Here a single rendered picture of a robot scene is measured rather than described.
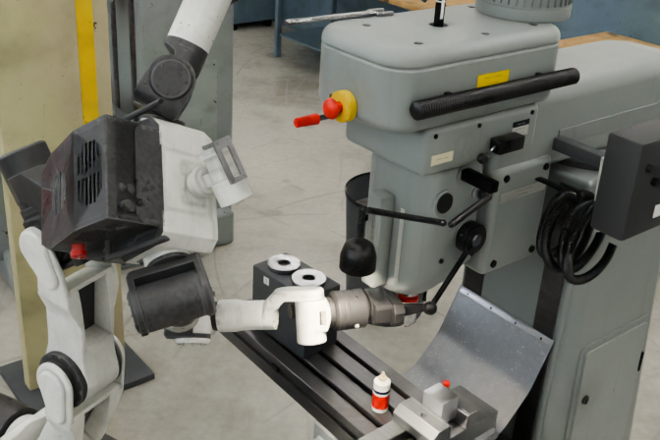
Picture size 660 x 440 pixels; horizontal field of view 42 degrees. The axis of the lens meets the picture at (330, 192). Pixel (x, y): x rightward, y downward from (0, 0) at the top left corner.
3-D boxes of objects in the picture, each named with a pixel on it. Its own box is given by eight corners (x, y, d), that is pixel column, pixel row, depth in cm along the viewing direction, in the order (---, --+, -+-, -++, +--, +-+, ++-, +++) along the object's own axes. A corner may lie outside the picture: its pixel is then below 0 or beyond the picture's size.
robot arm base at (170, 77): (129, 112, 164) (188, 124, 166) (140, 46, 165) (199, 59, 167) (130, 121, 179) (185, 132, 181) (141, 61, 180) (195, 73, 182)
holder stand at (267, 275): (302, 359, 225) (306, 295, 217) (250, 322, 239) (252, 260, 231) (336, 343, 233) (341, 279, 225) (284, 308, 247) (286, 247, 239)
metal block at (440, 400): (440, 425, 191) (443, 405, 189) (420, 412, 196) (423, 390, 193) (456, 416, 195) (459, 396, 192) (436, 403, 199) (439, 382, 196)
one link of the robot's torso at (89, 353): (36, 402, 204) (5, 224, 187) (90, 365, 218) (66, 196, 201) (82, 421, 197) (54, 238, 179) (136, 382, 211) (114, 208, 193)
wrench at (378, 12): (293, 27, 160) (293, 22, 160) (281, 22, 163) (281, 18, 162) (393, 15, 173) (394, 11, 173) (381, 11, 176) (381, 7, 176)
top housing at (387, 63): (392, 142, 153) (401, 55, 146) (304, 100, 171) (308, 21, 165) (558, 101, 180) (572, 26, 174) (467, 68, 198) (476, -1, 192)
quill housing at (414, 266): (412, 313, 180) (428, 174, 167) (350, 271, 194) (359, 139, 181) (474, 287, 191) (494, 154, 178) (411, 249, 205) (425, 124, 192)
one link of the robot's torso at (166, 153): (11, 292, 166) (125, 251, 144) (13, 129, 176) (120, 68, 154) (136, 302, 188) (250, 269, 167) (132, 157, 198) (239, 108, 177)
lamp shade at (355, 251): (334, 272, 165) (336, 244, 162) (344, 255, 171) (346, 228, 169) (370, 279, 163) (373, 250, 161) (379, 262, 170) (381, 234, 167)
